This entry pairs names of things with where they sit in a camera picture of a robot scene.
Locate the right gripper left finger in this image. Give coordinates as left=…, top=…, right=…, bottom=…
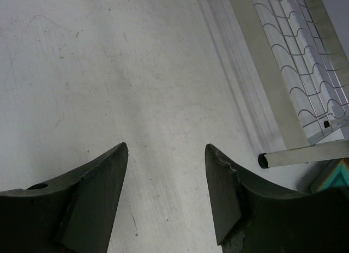
left=1, top=143, right=128, bottom=252

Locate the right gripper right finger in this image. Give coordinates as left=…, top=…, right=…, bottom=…
left=205, top=144, right=348, bottom=252

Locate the dark square plate gold rim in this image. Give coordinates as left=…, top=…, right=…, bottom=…
left=309, top=158, right=348, bottom=194

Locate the stainless steel two-tier dish rack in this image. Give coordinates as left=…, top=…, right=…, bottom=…
left=229, top=0, right=348, bottom=168

